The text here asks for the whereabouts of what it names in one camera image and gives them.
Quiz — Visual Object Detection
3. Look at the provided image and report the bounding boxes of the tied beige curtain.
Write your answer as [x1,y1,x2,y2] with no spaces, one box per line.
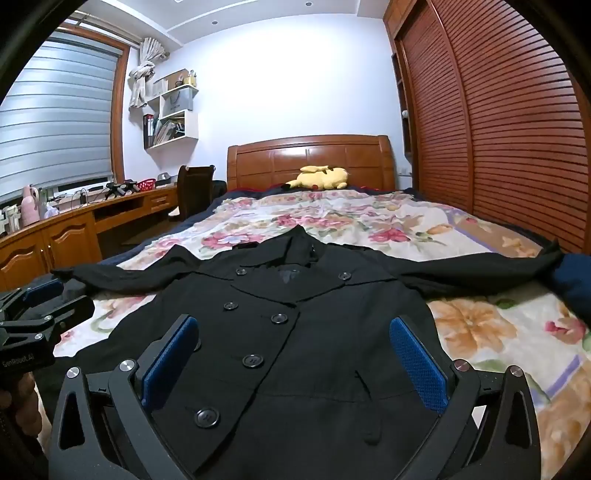
[128,37,169,109]

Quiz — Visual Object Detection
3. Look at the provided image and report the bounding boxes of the person's left hand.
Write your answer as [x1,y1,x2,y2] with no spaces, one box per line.
[16,371,49,439]

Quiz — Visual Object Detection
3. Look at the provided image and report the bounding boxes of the cardboard box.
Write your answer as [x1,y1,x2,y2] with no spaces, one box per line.
[152,69,185,95]

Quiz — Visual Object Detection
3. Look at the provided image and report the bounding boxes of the grey paper bag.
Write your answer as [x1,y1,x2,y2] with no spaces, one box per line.
[163,89,192,116]

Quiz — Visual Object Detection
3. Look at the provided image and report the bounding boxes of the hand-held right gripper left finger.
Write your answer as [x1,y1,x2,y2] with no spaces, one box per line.
[48,315,200,480]

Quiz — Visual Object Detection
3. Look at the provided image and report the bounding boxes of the wooden bed headboard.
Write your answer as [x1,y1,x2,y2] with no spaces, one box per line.
[226,135,398,192]

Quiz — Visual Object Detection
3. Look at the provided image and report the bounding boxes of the floral blanket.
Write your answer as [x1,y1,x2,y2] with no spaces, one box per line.
[60,189,591,480]

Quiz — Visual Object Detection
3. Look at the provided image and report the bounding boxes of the dark wooden chair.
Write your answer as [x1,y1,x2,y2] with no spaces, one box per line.
[168,165,227,222]

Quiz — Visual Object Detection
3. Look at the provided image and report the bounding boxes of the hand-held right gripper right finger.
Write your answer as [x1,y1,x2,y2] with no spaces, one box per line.
[389,315,542,480]

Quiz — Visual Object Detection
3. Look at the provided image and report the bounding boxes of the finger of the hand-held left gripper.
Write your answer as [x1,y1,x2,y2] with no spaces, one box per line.
[0,278,64,319]
[23,295,95,347]

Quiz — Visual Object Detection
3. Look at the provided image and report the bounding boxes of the row of books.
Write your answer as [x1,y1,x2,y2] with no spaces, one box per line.
[154,117,185,145]

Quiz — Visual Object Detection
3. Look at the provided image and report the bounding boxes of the grey window blind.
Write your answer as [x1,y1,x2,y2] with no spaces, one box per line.
[0,37,118,204]

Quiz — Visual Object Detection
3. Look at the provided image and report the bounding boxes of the yellow plush toy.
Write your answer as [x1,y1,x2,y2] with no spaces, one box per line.
[283,165,350,191]

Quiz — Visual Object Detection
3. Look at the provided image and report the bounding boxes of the black tripod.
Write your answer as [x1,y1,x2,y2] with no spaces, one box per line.
[105,181,139,200]

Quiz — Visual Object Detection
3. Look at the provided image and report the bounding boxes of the black buttoned coat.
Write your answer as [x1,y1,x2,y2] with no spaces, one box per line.
[50,224,565,480]

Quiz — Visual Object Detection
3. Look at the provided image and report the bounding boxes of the wooden window frame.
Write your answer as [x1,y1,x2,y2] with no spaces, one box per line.
[55,23,132,185]

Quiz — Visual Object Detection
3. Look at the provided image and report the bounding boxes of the wooden louvred wardrobe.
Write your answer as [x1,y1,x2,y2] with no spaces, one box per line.
[383,0,591,257]

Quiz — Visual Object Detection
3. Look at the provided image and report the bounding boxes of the white wall shelf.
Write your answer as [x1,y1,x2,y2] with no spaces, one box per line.
[142,84,200,150]

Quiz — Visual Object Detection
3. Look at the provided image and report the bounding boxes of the wooden desk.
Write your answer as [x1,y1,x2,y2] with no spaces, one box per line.
[0,182,181,291]

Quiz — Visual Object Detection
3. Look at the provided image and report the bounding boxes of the dark blue cloth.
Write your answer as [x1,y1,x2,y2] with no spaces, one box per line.
[551,253,591,324]

